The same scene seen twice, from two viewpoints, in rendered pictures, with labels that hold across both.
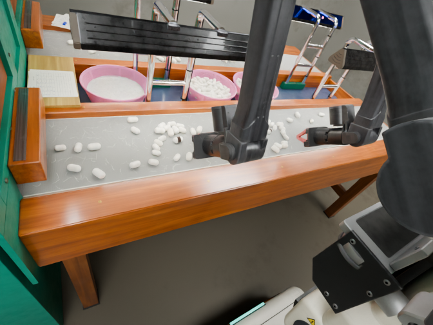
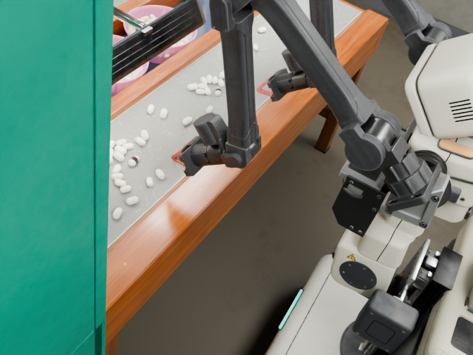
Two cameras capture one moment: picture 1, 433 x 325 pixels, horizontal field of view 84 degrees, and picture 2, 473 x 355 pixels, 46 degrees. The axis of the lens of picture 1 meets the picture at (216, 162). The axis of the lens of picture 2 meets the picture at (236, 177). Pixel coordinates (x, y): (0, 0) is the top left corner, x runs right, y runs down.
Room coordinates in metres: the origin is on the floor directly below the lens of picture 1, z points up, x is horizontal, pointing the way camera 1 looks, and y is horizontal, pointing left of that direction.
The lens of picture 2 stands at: (-0.44, 0.40, 1.93)
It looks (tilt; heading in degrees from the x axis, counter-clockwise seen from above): 47 degrees down; 332
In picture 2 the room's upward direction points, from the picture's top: 15 degrees clockwise
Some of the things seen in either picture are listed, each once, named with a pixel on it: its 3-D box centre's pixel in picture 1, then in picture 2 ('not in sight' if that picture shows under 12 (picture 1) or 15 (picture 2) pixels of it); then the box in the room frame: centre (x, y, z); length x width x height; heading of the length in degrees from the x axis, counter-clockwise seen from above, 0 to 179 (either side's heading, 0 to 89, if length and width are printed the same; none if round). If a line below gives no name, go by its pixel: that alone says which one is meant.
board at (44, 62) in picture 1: (53, 79); not in sight; (0.67, 0.67, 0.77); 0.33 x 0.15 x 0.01; 41
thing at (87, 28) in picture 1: (194, 40); (122, 52); (0.71, 0.19, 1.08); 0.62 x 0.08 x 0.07; 131
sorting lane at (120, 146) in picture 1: (270, 132); (218, 91); (0.95, -0.18, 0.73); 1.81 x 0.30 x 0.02; 131
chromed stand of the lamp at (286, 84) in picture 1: (301, 49); not in sight; (1.71, -0.23, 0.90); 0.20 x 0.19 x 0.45; 131
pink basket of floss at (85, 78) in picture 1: (116, 91); not in sight; (0.82, 0.50, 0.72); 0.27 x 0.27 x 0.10
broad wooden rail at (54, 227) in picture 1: (289, 175); (266, 134); (0.79, -0.31, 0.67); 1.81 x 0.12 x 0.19; 131
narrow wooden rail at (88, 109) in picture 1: (249, 111); (175, 72); (1.09, -0.06, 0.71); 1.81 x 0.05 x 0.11; 131
